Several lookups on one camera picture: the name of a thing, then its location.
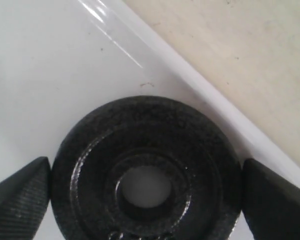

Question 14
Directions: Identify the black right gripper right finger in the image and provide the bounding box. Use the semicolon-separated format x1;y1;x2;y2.
242;158;300;240

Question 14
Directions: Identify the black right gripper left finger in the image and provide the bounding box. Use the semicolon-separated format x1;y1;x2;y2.
0;156;51;240

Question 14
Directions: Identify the black weight plate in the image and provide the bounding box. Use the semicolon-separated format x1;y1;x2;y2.
51;96;242;240

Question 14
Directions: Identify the white plastic tray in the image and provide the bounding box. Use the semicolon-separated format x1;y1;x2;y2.
0;0;300;240

